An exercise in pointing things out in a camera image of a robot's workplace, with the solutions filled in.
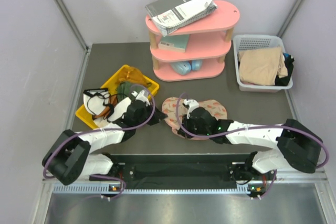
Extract orange mesh garment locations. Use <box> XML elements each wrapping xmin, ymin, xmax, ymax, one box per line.
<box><xmin>117</xmin><ymin>66</ymin><xmax>151</xmax><ymax>88</ymax></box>

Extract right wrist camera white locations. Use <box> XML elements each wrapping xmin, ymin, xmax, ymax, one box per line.
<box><xmin>183</xmin><ymin>99</ymin><xmax>199</xmax><ymax>119</ymax></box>

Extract white bra black straps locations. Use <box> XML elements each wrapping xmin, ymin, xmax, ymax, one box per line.
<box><xmin>83</xmin><ymin>88</ymin><xmax>132</xmax><ymax>127</ymax></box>

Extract black garment in basket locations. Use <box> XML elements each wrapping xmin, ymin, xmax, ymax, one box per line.
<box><xmin>275</xmin><ymin>53</ymin><xmax>295</xmax><ymax>86</ymax></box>

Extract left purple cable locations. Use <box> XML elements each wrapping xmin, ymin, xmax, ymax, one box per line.
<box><xmin>43</xmin><ymin>84</ymin><xmax>156</xmax><ymax>201</ymax></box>

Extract beige folded garment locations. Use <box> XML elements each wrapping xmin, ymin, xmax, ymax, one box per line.
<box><xmin>238</xmin><ymin>47</ymin><xmax>283</xmax><ymax>86</ymax></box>

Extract yellow plastic tray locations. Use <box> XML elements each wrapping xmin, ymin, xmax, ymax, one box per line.
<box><xmin>75</xmin><ymin>65</ymin><xmax>160</xmax><ymax>129</ymax></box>

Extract pink three-tier shelf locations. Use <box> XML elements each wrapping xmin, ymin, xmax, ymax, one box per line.
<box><xmin>145</xmin><ymin>0</ymin><xmax>240</xmax><ymax>82</ymax></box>

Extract light blue slippers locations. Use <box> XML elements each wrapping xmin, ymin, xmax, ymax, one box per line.
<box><xmin>170</xmin><ymin>60</ymin><xmax>203</xmax><ymax>76</ymax></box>

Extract grey cable duct rail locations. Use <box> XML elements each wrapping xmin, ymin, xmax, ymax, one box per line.
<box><xmin>52</xmin><ymin>184</ymin><xmax>265</xmax><ymax>195</ymax></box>

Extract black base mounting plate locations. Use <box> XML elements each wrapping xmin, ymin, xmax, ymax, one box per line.
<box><xmin>107</xmin><ymin>154</ymin><xmax>266</xmax><ymax>190</ymax></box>

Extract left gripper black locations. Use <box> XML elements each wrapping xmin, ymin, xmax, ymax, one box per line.
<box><xmin>134</xmin><ymin>101</ymin><xmax>166</xmax><ymax>128</ymax></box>

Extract floral mesh laundry bag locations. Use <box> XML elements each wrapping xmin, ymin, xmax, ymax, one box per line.
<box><xmin>162</xmin><ymin>97</ymin><xmax>227</xmax><ymax>137</ymax></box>

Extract grey plastic basket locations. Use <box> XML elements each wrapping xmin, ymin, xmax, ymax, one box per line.
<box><xmin>232</xmin><ymin>35</ymin><xmax>293</xmax><ymax>93</ymax></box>

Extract green garment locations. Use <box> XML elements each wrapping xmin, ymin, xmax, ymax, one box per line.
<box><xmin>117</xmin><ymin>81</ymin><xmax>134</xmax><ymax>102</ymax></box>

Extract grey spiral notebook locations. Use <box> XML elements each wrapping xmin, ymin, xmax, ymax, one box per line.
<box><xmin>145</xmin><ymin>0</ymin><xmax>217</xmax><ymax>37</ymax></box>

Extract teal book on shelf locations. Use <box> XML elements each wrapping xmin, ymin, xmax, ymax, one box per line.
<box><xmin>158</xmin><ymin>35</ymin><xmax>190</xmax><ymax>52</ymax></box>

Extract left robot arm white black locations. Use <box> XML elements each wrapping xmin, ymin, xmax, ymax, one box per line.
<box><xmin>42</xmin><ymin>98</ymin><xmax>167</xmax><ymax>185</ymax></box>

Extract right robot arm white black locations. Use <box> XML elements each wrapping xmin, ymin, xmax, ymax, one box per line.
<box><xmin>176</xmin><ymin>107</ymin><xmax>325</xmax><ymax>180</ymax></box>

